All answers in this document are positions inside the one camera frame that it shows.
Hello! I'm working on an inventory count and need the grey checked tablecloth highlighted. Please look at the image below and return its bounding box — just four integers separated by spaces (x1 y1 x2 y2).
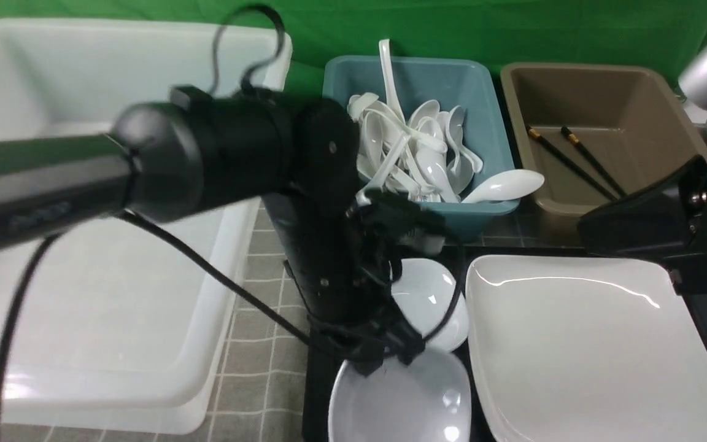
0 117 707 442

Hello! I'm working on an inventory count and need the green backdrop cloth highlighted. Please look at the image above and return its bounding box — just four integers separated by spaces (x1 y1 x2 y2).
0 0 707 117

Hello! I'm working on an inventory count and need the white ceramic soup spoon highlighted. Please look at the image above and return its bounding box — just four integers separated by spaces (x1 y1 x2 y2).
356 134 410 207

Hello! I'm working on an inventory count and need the black chopstick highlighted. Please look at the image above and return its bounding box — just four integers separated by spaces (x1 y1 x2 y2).
560 126 627 198
525 125 616 201

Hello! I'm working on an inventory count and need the large white plastic tub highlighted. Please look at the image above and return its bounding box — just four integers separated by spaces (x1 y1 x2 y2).
0 18 293 434

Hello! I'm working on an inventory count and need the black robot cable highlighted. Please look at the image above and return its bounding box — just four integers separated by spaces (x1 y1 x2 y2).
0 5 471 442

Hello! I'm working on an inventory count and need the small white dish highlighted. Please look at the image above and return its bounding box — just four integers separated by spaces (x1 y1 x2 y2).
391 258 469 352

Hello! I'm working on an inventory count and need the brown plastic bin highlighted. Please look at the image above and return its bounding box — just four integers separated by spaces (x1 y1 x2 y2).
500 63 707 247

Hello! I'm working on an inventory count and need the teal plastic bin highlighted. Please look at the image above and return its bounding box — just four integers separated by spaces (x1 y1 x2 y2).
323 55 519 242

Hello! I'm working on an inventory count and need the white spoon on bin edge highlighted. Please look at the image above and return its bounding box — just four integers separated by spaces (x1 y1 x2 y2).
461 169 545 204

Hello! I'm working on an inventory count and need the large white square plate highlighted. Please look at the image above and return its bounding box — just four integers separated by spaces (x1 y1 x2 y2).
465 255 707 441

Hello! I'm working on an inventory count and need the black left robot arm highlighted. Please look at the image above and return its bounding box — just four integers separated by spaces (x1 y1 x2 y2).
0 85 461 376

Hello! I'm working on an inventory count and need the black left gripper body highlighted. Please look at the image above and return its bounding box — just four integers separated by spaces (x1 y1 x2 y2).
265 188 452 376

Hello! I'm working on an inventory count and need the upright white spoon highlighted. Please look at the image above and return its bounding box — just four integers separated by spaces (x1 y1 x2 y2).
379 39 405 123

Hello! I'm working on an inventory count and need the pile of white spoons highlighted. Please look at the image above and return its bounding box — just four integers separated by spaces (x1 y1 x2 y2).
347 93 484 203

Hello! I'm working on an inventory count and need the small white bowl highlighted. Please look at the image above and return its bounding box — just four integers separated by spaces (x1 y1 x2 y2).
326 349 473 441

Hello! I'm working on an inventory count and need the black serving tray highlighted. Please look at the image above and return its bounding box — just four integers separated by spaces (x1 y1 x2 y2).
302 244 707 441

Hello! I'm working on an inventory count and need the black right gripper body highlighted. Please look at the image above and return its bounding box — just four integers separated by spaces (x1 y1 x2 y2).
578 155 707 295

